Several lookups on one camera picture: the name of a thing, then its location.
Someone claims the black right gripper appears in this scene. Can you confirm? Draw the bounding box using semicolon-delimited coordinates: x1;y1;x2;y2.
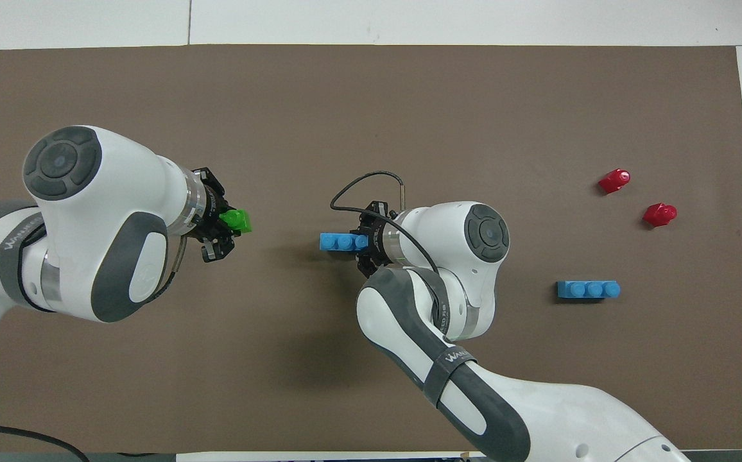
356;200;398;277

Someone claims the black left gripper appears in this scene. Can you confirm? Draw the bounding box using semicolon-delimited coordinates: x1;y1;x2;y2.
188;167;243;264

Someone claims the plain green two-stud brick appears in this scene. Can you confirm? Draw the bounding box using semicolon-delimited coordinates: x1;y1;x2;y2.
220;209;252;235

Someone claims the blue three-stud brick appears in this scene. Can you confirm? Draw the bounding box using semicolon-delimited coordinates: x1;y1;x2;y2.
556;280;621;301
319;232;370;252

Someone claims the brown table mat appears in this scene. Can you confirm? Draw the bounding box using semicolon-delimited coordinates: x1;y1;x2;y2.
0;44;742;455

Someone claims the red single-stud brick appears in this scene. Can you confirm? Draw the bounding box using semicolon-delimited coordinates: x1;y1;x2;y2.
642;203;678;227
598;168;632;194

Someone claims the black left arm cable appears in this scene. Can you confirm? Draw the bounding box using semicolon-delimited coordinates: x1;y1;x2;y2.
0;418;89;462

